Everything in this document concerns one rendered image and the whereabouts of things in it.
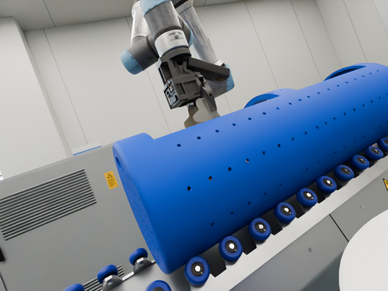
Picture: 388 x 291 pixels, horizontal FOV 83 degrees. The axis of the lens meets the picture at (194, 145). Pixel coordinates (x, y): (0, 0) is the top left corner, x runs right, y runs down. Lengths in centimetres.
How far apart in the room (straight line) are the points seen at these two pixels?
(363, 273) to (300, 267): 32
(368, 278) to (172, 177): 26
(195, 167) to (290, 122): 25
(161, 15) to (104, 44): 325
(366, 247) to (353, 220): 41
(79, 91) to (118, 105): 53
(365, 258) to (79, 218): 197
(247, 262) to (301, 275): 11
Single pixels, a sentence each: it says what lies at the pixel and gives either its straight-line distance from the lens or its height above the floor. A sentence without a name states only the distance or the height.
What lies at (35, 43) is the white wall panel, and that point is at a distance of 389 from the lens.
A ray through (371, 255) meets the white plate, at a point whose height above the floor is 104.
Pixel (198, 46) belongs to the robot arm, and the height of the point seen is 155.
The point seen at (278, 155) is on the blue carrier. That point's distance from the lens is 47.
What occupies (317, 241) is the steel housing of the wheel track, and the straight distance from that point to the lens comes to 57.
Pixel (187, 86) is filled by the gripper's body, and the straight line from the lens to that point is 52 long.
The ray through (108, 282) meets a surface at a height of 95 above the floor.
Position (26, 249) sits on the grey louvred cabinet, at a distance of 218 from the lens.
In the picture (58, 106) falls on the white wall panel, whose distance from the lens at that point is 350.
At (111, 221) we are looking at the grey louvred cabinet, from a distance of 206.
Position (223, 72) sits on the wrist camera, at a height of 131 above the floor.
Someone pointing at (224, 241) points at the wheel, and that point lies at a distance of 46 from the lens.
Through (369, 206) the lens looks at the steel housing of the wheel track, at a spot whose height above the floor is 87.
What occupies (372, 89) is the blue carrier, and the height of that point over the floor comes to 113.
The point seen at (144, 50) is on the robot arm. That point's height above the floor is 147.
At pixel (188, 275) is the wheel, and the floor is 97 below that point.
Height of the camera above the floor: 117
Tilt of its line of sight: level
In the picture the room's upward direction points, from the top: 21 degrees counter-clockwise
